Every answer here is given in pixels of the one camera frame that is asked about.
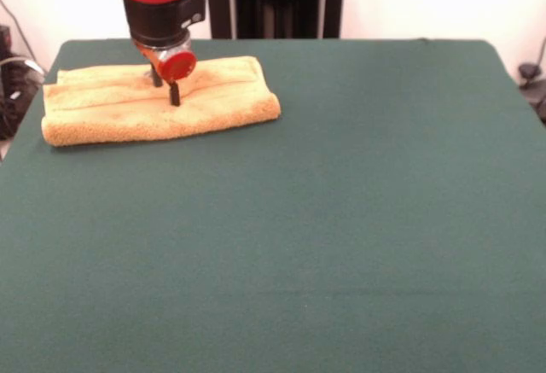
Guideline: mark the dark green table cloth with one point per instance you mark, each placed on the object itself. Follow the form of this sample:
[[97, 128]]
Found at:
[[298, 219]]

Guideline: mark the black stand foot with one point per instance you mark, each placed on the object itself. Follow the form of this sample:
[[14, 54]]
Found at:
[[17, 100], [531, 87]]

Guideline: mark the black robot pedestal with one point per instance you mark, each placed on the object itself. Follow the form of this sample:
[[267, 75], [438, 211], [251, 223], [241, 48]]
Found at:
[[277, 1]]

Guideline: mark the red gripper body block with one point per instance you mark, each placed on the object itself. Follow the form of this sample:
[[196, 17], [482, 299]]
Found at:
[[177, 66]]

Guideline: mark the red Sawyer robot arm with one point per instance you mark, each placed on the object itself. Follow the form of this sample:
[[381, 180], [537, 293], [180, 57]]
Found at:
[[153, 23]]

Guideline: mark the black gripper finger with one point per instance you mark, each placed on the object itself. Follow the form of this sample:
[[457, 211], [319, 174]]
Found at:
[[175, 93], [158, 79]]

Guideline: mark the orange terry towel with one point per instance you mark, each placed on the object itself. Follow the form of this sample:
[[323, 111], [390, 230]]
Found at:
[[106, 121]]

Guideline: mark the small black box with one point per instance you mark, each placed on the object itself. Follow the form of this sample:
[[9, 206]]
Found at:
[[4, 40]]

